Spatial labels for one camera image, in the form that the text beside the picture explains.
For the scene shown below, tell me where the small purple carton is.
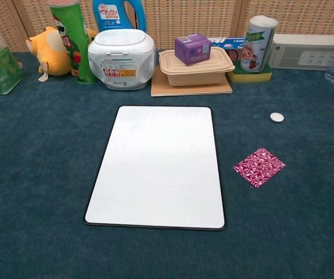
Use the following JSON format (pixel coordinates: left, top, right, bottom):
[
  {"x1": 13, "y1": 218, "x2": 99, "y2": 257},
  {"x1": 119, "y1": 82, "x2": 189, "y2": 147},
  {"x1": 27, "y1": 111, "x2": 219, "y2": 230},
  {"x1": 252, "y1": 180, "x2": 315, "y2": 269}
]
[{"x1": 174, "y1": 33, "x2": 213, "y2": 66}]

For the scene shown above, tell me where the yellow green sponge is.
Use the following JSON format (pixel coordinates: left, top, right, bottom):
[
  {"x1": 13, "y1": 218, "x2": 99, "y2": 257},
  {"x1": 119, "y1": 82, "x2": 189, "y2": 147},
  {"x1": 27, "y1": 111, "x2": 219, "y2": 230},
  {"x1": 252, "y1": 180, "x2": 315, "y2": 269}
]
[{"x1": 226, "y1": 62, "x2": 272, "y2": 84}]

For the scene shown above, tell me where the green Pringles can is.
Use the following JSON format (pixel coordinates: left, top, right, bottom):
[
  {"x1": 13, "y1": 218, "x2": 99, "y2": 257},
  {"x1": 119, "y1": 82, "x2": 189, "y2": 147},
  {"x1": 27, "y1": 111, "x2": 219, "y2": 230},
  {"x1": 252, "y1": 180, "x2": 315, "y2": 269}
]
[{"x1": 48, "y1": 0, "x2": 95, "y2": 85}]

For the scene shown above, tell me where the blue cookie box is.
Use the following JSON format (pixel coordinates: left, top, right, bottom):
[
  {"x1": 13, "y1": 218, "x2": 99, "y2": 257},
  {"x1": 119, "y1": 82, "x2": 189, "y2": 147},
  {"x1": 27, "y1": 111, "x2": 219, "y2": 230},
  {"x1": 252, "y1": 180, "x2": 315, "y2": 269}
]
[
  {"x1": 229, "y1": 48, "x2": 245, "y2": 62},
  {"x1": 207, "y1": 37, "x2": 247, "y2": 50}
]

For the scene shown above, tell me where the teal carpet table cover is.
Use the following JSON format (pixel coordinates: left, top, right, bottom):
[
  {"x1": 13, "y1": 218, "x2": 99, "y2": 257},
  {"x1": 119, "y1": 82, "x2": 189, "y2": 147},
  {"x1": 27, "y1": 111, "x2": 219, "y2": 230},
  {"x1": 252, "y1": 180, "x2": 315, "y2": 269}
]
[{"x1": 0, "y1": 51, "x2": 334, "y2": 279}]

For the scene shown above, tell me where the blue detergent pump bottle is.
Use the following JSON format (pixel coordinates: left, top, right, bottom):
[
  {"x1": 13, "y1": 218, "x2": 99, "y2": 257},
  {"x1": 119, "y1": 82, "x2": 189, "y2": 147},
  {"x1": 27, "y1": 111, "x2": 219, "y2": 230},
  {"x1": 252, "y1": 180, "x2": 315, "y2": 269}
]
[{"x1": 92, "y1": 0, "x2": 147, "y2": 34}]

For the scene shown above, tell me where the bamboo folding screen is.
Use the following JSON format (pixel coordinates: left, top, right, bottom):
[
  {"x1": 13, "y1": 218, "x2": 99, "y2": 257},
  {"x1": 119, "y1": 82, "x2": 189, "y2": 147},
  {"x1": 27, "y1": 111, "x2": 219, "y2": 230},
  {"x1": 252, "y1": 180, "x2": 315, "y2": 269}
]
[{"x1": 0, "y1": 0, "x2": 334, "y2": 53}]

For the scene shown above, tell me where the white wet wipes tub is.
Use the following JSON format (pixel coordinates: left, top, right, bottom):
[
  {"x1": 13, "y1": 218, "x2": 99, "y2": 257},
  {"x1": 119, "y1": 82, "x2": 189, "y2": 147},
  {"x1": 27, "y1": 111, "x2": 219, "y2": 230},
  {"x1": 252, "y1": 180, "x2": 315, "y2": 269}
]
[{"x1": 87, "y1": 28, "x2": 155, "y2": 90}]

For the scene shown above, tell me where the white can with strawberry print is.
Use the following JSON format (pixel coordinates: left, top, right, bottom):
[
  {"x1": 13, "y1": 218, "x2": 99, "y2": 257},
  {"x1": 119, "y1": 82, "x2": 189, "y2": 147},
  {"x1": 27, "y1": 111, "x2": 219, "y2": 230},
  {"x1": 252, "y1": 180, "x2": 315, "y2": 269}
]
[{"x1": 240, "y1": 15, "x2": 279, "y2": 73}]

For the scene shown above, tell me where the beige lidded lunch box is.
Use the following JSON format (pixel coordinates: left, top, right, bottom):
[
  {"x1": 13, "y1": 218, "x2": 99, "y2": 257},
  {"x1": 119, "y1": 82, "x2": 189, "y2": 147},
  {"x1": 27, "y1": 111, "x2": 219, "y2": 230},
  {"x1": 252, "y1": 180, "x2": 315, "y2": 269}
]
[{"x1": 158, "y1": 46, "x2": 236, "y2": 87}]

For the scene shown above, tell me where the pink patterned small packet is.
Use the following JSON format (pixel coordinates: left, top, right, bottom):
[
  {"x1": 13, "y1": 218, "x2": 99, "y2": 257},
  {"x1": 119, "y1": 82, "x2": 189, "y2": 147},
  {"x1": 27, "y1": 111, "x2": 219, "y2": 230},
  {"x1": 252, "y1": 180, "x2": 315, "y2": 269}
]
[{"x1": 233, "y1": 147, "x2": 286, "y2": 189}]

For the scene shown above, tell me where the white power strip box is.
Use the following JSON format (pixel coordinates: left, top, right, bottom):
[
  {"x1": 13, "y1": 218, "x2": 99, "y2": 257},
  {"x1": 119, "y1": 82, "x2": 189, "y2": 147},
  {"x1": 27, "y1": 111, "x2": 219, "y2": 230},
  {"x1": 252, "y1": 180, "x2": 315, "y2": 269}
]
[{"x1": 267, "y1": 33, "x2": 334, "y2": 71}]

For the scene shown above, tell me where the yellow plush toy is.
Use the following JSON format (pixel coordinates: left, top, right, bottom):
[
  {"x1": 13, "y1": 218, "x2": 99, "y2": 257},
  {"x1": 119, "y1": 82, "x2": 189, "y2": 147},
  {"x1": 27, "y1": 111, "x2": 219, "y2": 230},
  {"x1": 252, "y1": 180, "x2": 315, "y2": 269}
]
[{"x1": 25, "y1": 26, "x2": 98, "y2": 82}]

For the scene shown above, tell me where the white rectangular board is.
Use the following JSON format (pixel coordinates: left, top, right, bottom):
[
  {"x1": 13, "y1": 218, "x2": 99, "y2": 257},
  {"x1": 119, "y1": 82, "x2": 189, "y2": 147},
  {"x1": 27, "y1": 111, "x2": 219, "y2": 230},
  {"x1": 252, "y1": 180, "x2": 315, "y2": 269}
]
[{"x1": 84, "y1": 105, "x2": 226, "y2": 231}]

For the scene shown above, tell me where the flat brown board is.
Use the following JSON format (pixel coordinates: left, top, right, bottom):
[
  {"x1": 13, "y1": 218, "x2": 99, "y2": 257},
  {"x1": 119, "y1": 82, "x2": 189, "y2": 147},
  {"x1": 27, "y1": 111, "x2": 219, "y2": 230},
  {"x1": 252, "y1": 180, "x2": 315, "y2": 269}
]
[{"x1": 150, "y1": 65, "x2": 234, "y2": 97}]

